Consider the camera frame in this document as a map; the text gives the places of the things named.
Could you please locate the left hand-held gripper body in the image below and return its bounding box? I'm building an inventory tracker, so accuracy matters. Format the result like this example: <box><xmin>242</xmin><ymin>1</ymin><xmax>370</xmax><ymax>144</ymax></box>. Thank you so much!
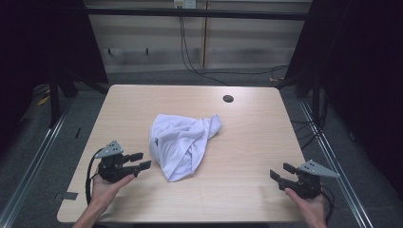
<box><xmin>94</xmin><ymin>140</ymin><xmax>143</xmax><ymax>184</ymax></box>

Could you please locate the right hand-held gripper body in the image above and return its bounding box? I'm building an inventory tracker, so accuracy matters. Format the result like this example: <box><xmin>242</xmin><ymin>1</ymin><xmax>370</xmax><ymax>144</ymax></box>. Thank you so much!
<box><xmin>278</xmin><ymin>159</ymin><xmax>341</xmax><ymax>200</ymax></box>

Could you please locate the white printed t-shirt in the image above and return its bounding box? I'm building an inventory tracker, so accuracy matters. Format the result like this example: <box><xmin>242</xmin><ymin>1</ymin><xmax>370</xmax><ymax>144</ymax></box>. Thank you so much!
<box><xmin>148</xmin><ymin>113</ymin><xmax>222</xmax><ymax>183</ymax></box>

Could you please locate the person's right hand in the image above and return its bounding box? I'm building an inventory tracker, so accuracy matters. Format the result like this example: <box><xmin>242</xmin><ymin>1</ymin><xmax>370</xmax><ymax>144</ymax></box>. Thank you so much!
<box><xmin>283</xmin><ymin>187</ymin><xmax>328</xmax><ymax>222</ymax></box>

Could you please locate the person's left hand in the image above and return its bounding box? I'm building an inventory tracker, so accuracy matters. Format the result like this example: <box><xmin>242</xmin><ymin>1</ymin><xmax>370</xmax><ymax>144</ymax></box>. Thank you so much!
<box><xmin>89</xmin><ymin>172</ymin><xmax>137</xmax><ymax>212</ymax></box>

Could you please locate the grey tape strip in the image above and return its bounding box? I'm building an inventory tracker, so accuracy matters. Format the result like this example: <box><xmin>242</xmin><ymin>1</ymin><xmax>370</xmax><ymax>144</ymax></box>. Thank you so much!
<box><xmin>52</xmin><ymin>191</ymin><xmax>80</xmax><ymax>201</ymax></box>

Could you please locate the black metal stand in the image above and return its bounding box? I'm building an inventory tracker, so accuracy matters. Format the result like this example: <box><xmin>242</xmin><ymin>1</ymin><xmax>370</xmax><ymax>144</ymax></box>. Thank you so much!
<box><xmin>48</xmin><ymin>61</ymin><xmax>62</xmax><ymax>129</ymax></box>

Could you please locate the yellow floor object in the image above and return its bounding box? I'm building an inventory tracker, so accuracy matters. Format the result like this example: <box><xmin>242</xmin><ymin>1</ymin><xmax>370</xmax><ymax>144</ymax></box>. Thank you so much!
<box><xmin>36</xmin><ymin>94</ymin><xmax>51</xmax><ymax>107</ymax></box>

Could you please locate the black curtain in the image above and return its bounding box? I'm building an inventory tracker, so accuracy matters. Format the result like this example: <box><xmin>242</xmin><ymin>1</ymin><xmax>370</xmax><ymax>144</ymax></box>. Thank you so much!
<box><xmin>0</xmin><ymin>0</ymin><xmax>109</xmax><ymax>155</ymax></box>
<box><xmin>283</xmin><ymin>0</ymin><xmax>403</xmax><ymax>199</ymax></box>

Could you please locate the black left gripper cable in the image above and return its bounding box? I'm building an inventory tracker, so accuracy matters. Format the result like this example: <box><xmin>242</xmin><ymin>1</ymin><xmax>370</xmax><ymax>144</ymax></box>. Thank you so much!
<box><xmin>84</xmin><ymin>147</ymin><xmax>105</xmax><ymax>206</ymax></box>

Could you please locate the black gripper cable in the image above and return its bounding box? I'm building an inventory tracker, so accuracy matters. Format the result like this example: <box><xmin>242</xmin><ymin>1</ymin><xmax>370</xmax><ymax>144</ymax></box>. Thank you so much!
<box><xmin>319</xmin><ymin>184</ymin><xmax>336</xmax><ymax>226</ymax></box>
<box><xmin>84</xmin><ymin>147</ymin><xmax>105</xmax><ymax>206</ymax></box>

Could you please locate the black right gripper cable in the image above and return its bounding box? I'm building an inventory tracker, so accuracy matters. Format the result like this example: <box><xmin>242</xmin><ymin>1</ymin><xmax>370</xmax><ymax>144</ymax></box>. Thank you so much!
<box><xmin>319</xmin><ymin>184</ymin><xmax>336</xmax><ymax>226</ymax></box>

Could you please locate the black hanging wall cable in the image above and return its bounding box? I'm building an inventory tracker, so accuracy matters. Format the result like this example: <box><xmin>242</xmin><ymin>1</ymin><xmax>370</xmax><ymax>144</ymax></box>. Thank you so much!
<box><xmin>179</xmin><ymin>16</ymin><xmax>290</xmax><ymax>86</ymax></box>

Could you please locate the black horizontal frame bar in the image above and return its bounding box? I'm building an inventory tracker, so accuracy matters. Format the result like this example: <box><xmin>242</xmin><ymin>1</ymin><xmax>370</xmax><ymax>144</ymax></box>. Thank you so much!
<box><xmin>85</xmin><ymin>7</ymin><xmax>310</xmax><ymax>22</ymax></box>

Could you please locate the white wall power outlet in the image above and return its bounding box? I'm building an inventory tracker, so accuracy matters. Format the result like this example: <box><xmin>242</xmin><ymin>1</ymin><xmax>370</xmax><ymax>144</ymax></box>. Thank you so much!
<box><xmin>173</xmin><ymin>0</ymin><xmax>198</xmax><ymax>10</ymax></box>

